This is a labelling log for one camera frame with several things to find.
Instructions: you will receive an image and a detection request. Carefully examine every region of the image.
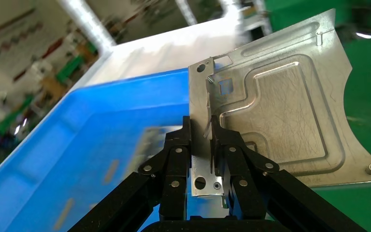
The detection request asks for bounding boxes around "white metal shelf board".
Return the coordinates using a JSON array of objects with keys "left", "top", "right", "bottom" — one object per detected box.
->
[{"left": 85, "top": 14, "right": 248, "bottom": 94}]

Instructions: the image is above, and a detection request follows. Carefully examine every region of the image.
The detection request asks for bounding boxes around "stamped sheet metal bracket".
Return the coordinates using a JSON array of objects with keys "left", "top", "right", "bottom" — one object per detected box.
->
[{"left": 187, "top": 8, "right": 371, "bottom": 219}]

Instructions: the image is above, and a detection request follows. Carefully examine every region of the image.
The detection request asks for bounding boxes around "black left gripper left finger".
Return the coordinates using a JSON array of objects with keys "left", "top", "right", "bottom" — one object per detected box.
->
[{"left": 68, "top": 116, "right": 193, "bottom": 232}]

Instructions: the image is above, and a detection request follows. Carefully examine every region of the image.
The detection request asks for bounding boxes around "beige tape strip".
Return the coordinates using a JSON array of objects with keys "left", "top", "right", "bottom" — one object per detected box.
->
[
  {"left": 53, "top": 198, "right": 76, "bottom": 232},
  {"left": 102, "top": 159, "right": 120, "bottom": 186}
]

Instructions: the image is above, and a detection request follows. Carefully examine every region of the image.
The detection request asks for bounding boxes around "blue plastic bin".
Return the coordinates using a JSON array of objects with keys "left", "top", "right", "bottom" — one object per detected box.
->
[{"left": 0, "top": 68, "right": 193, "bottom": 232}]

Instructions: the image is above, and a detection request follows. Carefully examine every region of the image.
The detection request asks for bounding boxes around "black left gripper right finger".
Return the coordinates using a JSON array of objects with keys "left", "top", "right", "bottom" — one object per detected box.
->
[{"left": 210, "top": 115, "right": 367, "bottom": 232}]

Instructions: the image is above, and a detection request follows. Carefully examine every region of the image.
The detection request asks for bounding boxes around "white slotted shelf post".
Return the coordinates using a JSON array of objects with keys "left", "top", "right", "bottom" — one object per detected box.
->
[{"left": 57, "top": 0, "right": 117, "bottom": 57}]

